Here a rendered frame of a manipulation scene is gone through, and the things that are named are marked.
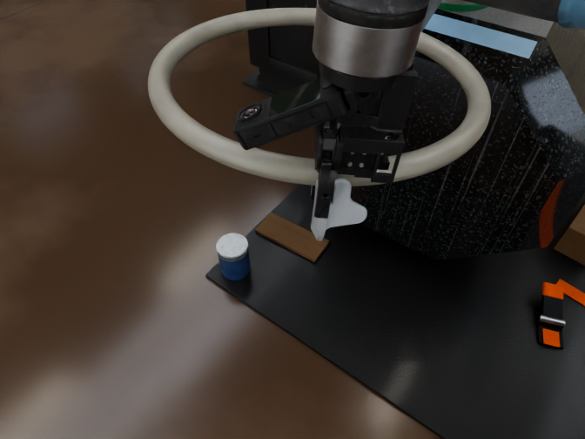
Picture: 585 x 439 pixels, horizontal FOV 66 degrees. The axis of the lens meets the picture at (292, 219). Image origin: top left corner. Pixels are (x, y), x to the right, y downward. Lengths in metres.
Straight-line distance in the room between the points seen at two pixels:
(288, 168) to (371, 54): 0.17
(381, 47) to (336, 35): 0.04
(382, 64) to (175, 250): 1.34
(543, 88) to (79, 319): 1.42
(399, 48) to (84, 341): 1.33
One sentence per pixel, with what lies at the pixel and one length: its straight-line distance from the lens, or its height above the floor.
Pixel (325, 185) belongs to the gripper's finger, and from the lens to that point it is 0.46.
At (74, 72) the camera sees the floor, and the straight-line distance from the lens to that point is 2.72.
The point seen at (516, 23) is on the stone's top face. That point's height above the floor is 0.80.
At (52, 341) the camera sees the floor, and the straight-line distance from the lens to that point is 1.59.
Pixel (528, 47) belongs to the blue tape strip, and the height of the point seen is 0.78.
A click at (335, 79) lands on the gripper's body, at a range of 0.42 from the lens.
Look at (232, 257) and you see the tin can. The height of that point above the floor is 0.14.
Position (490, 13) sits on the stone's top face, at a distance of 1.22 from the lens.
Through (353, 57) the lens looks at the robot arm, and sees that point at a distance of 0.39.
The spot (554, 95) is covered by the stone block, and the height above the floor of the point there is 0.70.
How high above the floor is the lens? 1.27
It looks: 49 degrees down
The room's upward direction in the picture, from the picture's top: straight up
